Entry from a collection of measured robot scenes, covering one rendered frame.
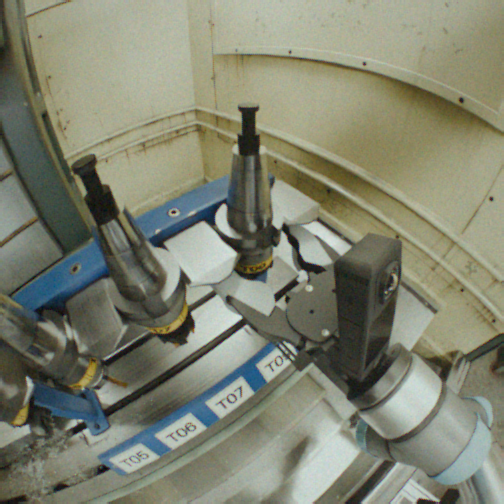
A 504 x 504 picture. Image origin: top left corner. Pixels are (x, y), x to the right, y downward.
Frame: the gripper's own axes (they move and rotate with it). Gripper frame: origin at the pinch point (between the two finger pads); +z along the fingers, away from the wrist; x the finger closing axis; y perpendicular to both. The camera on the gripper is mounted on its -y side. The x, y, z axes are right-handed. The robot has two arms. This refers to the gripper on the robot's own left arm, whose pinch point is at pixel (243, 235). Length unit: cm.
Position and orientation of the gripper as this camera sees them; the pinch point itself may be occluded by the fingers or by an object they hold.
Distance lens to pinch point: 24.7
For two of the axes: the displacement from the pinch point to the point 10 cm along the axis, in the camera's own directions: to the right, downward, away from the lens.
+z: -6.4, -6.0, 4.7
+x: 7.7, -4.9, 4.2
